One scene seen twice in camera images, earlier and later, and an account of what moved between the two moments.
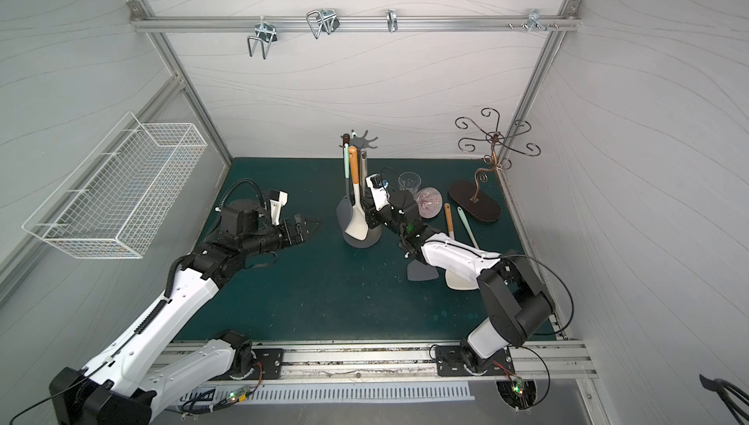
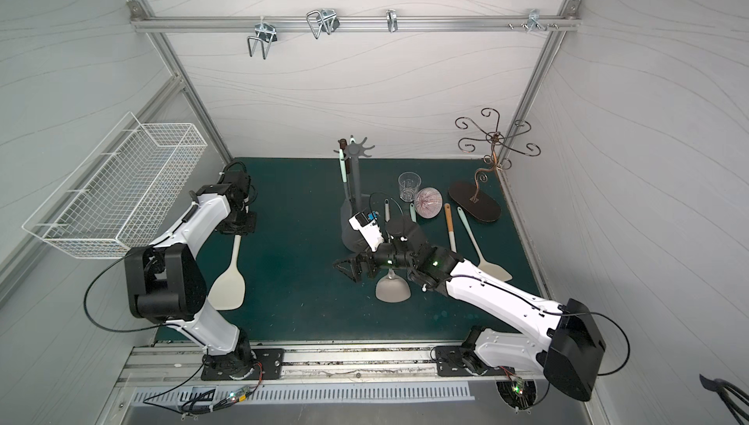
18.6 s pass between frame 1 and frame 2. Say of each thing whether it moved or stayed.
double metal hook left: stayed
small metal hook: stayed
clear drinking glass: stayed
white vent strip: stayed
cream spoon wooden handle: moved
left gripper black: moved
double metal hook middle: stayed
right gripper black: moved
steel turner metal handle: moved
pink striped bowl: stayed
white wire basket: stayed
